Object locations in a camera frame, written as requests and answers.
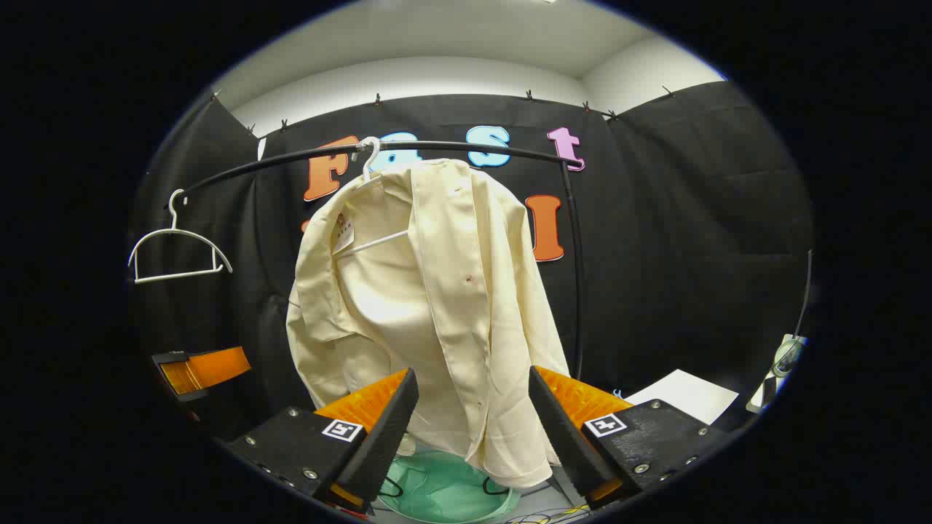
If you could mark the green laundry hamper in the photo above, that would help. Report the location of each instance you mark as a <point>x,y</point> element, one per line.
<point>444,487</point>

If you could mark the white paper sheet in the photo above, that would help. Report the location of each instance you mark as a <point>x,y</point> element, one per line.
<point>688,397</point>

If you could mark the white and black object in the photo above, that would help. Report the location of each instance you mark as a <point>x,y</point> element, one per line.
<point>783,360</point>

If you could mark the white clothes hanger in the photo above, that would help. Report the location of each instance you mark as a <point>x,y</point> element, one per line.
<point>371,244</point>
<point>178,274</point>

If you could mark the cream shirt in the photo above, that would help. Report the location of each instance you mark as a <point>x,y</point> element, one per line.
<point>451,306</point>

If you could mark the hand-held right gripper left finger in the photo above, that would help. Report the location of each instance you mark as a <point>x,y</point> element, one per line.
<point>386,437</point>

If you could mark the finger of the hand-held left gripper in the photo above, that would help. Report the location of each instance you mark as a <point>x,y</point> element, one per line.
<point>211,367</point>

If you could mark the black clothes rack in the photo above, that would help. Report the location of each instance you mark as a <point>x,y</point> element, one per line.
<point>577,291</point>

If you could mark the black backdrop cloth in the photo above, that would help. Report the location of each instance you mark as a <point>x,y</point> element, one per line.
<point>655,255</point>

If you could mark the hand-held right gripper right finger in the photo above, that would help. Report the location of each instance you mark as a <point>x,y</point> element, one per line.
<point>564,437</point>

